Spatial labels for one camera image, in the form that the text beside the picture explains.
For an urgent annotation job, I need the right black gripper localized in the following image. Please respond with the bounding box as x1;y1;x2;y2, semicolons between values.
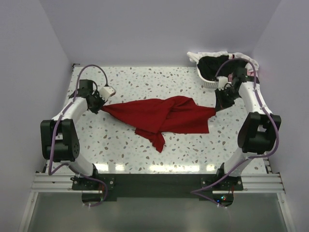
214;87;240;112

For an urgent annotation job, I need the red t shirt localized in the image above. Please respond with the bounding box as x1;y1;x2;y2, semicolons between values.
101;96;216;153

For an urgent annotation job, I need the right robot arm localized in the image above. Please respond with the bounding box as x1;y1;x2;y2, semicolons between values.
215;68;281;190

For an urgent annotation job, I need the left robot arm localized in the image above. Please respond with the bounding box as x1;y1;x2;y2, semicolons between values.
40;79;116;189

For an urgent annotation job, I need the white laundry basket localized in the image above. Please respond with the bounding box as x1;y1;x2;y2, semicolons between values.
196;52;260;89

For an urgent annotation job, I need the black garment in basket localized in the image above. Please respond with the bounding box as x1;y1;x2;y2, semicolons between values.
197;55;248;82

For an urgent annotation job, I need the pink garment in basket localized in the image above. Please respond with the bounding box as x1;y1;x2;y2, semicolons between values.
228;68;254;82

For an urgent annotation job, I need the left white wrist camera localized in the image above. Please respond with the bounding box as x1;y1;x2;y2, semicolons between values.
98;86;116;101

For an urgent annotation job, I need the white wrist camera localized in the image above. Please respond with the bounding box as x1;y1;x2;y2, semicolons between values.
217;76;228;90
98;86;116;101

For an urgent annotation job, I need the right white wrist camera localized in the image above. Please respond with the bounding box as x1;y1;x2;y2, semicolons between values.
217;76;228;90

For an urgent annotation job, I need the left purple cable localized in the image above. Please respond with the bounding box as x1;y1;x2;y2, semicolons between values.
48;64;109;176

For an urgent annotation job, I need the purple cable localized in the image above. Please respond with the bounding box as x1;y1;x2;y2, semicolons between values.
190;58;281;203
48;64;109;176

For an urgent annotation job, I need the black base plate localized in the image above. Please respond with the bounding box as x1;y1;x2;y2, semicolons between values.
71;174;244;206

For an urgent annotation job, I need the aluminium frame rail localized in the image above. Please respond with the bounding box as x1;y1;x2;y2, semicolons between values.
31;173;285;193

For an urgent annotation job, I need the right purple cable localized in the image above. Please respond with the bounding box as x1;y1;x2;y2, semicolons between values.
190;58;281;203

